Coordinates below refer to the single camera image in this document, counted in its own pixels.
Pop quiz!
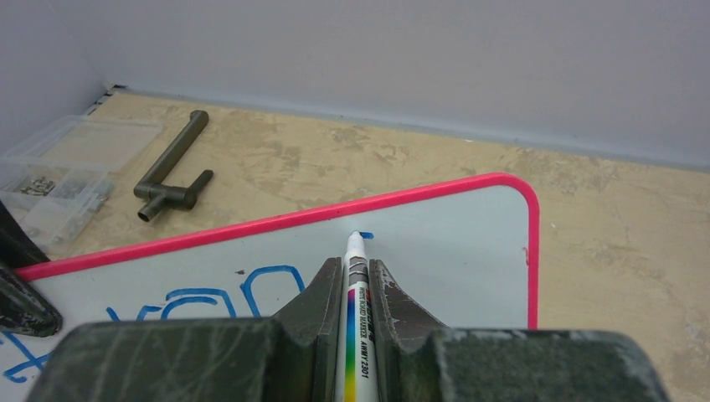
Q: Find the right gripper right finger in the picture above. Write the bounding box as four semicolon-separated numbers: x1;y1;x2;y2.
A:
369;260;669;401

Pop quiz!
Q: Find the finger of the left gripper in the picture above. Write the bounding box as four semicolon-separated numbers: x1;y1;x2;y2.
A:
1;204;50;269
1;263;63;338

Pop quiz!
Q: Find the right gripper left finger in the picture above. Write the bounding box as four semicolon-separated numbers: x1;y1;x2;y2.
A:
28;257;343;401

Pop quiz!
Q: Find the whiteboard marker pen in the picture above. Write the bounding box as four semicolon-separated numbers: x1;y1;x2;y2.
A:
333;231;379;401

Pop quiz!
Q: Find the pink framed whiteboard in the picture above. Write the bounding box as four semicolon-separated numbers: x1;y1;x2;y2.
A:
0;172;541;402

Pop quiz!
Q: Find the clear plastic screw box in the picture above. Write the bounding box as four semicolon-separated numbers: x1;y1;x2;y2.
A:
1;116;162;255

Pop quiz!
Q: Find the dark metal bracket tool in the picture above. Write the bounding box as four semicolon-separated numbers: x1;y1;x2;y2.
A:
133;110;214;222

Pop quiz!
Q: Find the aluminium frame rail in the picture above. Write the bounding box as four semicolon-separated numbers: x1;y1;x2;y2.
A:
84;85;127;116

